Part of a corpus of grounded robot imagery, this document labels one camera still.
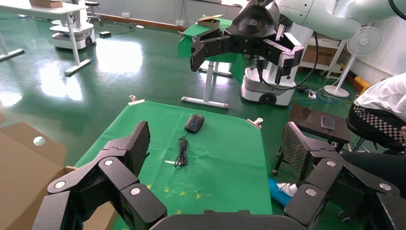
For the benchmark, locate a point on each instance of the open brown cardboard box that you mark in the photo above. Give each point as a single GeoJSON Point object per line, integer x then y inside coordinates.
{"type": "Point", "coordinates": [19, 165]}

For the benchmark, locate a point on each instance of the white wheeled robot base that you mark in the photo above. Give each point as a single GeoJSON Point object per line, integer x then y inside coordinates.
{"type": "Point", "coordinates": [60, 38]}
{"type": "Point", "coordinates": [269, 92]}

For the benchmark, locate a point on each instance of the black round stool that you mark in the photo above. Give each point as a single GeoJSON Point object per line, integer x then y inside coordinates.
{"type": "Point", "coordinates": [352, 128]}
{"type": "Point", "coordinates": [92, 4]}

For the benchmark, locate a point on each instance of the green tablecloth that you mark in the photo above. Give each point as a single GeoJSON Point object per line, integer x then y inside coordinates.
{"type": "Point", "coordinates": [222, 158]}

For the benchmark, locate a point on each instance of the black power adapter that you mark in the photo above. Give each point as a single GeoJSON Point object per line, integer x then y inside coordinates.
{"type": "Point", "coordinates": [105, 34]}

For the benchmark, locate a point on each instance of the black smartphone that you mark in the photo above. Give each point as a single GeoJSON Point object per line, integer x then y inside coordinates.
{"type": "Point", "coordinates": [327, 123]}

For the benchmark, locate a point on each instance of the white wall socket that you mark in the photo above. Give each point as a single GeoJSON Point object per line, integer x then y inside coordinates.
{"type": "Point", "coordinates": [125, 15]}
{"type": "Point", "coordinates": [179, 23]}

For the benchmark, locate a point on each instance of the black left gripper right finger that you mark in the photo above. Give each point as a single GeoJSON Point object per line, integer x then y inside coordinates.
{"type": "Point", "coordinates": [330, 177]}

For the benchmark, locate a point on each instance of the silver metal binder clip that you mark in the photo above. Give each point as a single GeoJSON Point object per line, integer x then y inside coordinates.
{"type": "Point", "coordinates": [135, 101]}
{"type": "Point", "coordinates": [254, 123]}

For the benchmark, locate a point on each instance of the dark brown side table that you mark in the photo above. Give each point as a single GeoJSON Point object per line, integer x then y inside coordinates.
{"type": "Point", "coordinates": [311, 122]}

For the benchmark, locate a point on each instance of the white power strip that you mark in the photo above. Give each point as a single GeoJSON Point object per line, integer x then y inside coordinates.
{"type": "Point", "coordinates": [140, 26]}
{"type": "Point", "coordinates": [312, 94]}

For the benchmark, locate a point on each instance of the white table frame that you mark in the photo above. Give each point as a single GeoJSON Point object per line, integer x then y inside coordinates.
{"type": "Point", "coordinates": [208, 82]}

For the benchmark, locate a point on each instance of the seated person in white shirt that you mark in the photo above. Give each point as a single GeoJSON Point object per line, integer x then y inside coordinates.
{"type": "Point", "coordinates": [380, 95]}

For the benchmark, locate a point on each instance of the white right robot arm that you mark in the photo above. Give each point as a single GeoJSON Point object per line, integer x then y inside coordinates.
{"type": "Point", "coordinates": [333, 16]}

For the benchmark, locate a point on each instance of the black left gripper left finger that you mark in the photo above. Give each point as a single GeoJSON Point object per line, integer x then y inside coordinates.
{"type": "Point", "coordinates": [117, 177]}

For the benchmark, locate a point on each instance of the flat brown cardboard box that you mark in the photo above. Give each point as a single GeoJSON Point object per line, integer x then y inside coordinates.
{"type": "Point", "coordinates": [46, 3]}

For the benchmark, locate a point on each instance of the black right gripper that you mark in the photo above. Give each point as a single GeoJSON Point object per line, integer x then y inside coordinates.
{"type": "Point", "coordinates": [253, 22]}

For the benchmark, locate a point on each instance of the white metal frame desk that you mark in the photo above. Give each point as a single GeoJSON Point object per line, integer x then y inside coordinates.
{"type": "Point", "coordinates": [71, 38]}

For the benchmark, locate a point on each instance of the white standing fan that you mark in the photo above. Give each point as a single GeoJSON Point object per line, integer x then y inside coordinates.
{"type": "Point", "coordinates": [364, 41]}

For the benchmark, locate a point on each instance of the brown cardboard carton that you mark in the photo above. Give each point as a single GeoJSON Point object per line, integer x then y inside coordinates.
{"type": "Point", "coordinates": [320, 55]}

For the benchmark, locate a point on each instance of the white storage shelf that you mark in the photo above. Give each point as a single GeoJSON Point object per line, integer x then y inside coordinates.
{"type": "Point", "coordinates": [341, 47]}

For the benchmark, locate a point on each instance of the small open cardboard box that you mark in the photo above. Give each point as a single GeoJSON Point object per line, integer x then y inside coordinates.
{"type": "Point", "coordinates": [209, 22]}

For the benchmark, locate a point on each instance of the blue plastic bag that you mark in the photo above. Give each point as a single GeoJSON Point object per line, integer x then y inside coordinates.
{"type": "Point", "coordinates": [279, 198]}

